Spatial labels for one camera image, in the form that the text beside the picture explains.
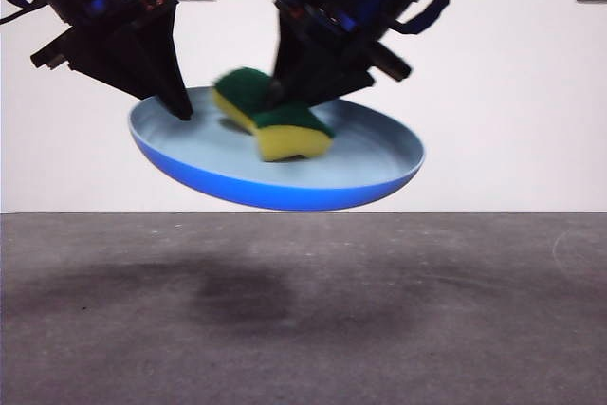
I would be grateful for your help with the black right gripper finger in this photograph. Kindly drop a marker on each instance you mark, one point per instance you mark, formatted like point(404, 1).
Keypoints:
point(332, 75)
point(287, 54)

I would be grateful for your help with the blue round plate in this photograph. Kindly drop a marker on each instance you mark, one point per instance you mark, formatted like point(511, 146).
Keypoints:
point(303, 172)

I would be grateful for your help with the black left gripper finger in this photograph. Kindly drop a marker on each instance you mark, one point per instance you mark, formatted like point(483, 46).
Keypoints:
point(166, 63)
point(114, 68)

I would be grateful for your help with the yellow sponge with green scourer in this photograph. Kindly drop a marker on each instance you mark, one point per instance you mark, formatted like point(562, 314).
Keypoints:
point(284, 141)

